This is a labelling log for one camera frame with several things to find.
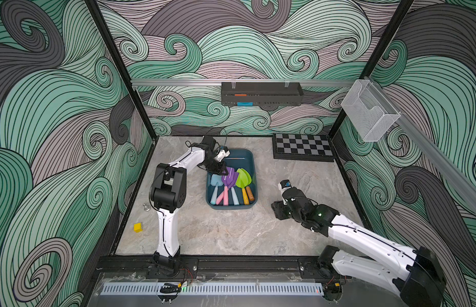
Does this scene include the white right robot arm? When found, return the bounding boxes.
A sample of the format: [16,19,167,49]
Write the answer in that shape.
[271,180,447,306]

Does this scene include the white slotted cable duct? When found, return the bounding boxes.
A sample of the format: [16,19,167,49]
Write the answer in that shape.
[100,281,324,296]

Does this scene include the black wall tray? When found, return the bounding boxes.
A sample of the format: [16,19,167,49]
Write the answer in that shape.
[221,83,304,110]

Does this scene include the aluminium rail back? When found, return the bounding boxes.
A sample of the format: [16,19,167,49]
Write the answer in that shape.
[131,78,356,88]

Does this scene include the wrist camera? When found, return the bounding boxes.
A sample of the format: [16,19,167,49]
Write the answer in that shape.
[278,179,292,191]
[214,149,230,162]

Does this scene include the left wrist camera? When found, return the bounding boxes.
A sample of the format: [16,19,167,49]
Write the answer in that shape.
[214,149,230,162]

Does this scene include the black frame post left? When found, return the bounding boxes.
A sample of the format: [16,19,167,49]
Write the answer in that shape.
[84,0,158,143]

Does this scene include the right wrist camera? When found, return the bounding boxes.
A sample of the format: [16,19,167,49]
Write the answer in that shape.
[278,179,292,191]

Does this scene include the black frame post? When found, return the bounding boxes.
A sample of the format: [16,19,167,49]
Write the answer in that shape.
[84,0,158,143]
[328,0,415,138]

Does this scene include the dark teal storage box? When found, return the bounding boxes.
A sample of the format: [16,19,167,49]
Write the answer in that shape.
[205,148,258,210]

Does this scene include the light blue shovel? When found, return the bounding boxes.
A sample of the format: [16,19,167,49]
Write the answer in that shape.
[230,188,240,206]
[210,174,223,205]

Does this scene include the green shovel wooden handle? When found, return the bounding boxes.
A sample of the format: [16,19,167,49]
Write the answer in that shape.
[246,173,255,202]

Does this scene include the purple shovel pink handle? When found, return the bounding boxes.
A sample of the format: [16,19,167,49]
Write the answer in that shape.
[216,173,233,206]
[221,167,239,206]

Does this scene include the yellow cube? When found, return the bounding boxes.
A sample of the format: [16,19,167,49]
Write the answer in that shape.
[133,223,143,233]

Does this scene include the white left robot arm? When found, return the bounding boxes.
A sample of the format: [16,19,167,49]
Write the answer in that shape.
[149,136,230,276]

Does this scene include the clear plastic wall holder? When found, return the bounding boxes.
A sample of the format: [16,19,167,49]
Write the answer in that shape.
[341,79,400,142]

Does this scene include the aluminium rail right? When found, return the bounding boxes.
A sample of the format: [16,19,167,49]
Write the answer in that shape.
[363,77,476,215]

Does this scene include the aluminium rail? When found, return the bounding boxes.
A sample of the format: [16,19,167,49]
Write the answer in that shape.
[363,77,476,215]
[131,78,356,88]

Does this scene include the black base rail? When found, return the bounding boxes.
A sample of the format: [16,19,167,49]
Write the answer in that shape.
[95,255,335,278]

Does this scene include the black frame post right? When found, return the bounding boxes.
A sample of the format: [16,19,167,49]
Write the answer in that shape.
[328,0,415,138]

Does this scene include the black folding chessboard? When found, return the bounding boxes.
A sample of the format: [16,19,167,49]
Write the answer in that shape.
[272,133,335,162]

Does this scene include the green shovel yellow handle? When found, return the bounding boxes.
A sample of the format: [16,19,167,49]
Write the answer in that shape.
[236,168,251,205]

